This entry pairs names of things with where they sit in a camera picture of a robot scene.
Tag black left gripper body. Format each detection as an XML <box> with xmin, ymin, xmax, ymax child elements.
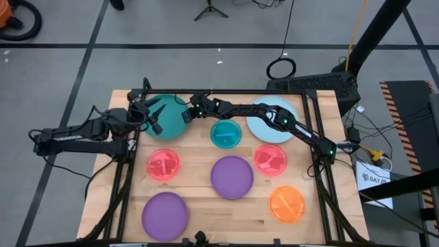
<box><xmin>127</xmin><ymin>97</ymin><xmax>165</xmax><ymax>137</ymax></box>

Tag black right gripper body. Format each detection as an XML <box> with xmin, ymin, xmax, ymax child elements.
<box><xmin>180</xmin><ymin>93</ymin><xmax>215</xmax><ymax>125</ymax></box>

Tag large teal plastic plate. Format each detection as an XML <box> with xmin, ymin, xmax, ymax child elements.
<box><xmin>143</xmin><ymin>93</ymin><xmax>193</xmax><ymax>141</ymax></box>

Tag cyan bowl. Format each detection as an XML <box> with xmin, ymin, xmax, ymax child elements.
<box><xmin>209</xmin><ymin>119</ymin><xmax>243</xmax><ymax>150</ymax></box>

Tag small translucent pink plate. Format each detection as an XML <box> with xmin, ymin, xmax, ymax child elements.
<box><xmin>146</xmin><ymin>148</ymin><xmax>181</xmax><ymax>182</ymax></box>
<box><xmin>254</xmin><ymin>143</ymin><xmax>288</xmax><ymax>177</ymax></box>

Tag large purple plastic plate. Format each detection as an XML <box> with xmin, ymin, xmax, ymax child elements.
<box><xmin>141</xmin><ymin>191</ymin><xmax>189</xmax><ymax>242</ymax></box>
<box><xmin>210</xmin><ymin>155</ymin><xmax>255</xmax><ymax>200</ymax></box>

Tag small translucent orange plate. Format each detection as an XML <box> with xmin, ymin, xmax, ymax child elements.
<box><xmin>268</xmin><ymin>185</ymin><xmax>307</xmax><ymax>224</ymax></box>

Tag large light blue plate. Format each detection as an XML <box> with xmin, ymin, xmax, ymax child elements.
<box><xmin>246</xmin><ymin>95</ymin><xmax>300</xmax><ymax>144</ymax></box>

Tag black tripod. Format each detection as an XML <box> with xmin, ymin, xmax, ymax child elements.
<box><xmin>193</xmin><ymin>0</ymin><xmax>229</xmax><ymax>22</ymax></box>

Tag small black device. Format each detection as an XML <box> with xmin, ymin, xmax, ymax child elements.
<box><xmin>193</xmin><ymin>230</ymin><xmax>209</xmax><ymax>247</ymax></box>

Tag black power adapter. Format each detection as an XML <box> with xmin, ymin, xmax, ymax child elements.
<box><xmin>346</xmin><ymin>126</ymin><xmax>361</xmax><ymax>144</ymax></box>

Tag orange vacuum cleaner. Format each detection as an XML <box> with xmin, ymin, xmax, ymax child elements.
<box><xmin>0</xmin><ymin>0</ymin><xmax>14</xmax><ymax>29</ymax></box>

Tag white paper sign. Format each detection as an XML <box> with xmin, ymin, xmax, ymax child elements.
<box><xmin>355</xmin><ymin>160</ymin><xmax>394</xmax><ymax>210</ymax></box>

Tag black mat hazard stripes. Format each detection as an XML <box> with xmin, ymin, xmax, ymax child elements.
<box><xmin>379</xmin><ymin>80</ymin><xmax>439</xmax><ymax>237</ymax></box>

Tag black slanted beam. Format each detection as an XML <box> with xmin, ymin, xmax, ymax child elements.
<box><xmin>358</xmin><ymin>167</ymin><xmax>439</xmax><ymax>204</ymax></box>

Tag black metal table frame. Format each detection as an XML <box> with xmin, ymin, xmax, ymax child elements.
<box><xmin>78</xmin><ymin>77</ymin><xmax>370</xmax><ymax>247</ymax></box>

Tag coiled black cable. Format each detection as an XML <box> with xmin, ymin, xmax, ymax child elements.
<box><xmin>265</xmin><ymin>57</ymin><xmax>297</xmax><ymax>81</ymax></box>

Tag black left arm floor cable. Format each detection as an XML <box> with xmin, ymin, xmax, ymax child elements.
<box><xmin>43</xmin><ymin>154</ymin><xmax>116</xmax><ymax>203</ymax></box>

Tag black hanging cable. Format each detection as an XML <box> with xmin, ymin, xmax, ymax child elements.
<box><xmin>279</xmin><ymin>0</ymin><xmax>296</xmax><ymax>59</ymax></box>

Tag tangled black floor cables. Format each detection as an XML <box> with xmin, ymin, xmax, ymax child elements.
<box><xmin>232</xmin><ymin>0</ymin><xmax>286</xmax><ymax>10</ymax></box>

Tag black vacuum hose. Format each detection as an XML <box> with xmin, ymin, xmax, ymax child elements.
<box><xmin>0</xmin><ymin>0</ymin><xmax>43</xmax><ymax>42</ymax></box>

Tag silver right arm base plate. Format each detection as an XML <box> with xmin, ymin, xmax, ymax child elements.
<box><xmin>335</xmin><ymin>141</ymin><xmax>353</xmax><ymax>154</ymax></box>

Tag yellow hanging cable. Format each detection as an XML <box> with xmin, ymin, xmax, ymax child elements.
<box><xmin>344</xmin><ymin>0</ymin><xmax>370</xmax><ymax>72</ymax></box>

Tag black stand post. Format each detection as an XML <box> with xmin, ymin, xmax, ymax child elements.
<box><xmin>331</xmin><ymin>0</ymin><xmax>412</xmax><ymax>75</ymax></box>

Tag grey vertical post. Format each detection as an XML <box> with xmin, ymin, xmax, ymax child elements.
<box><xmin>428</xmin><ymin>92</ymin><xmax>439</xmax><ymax>247</ymax></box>

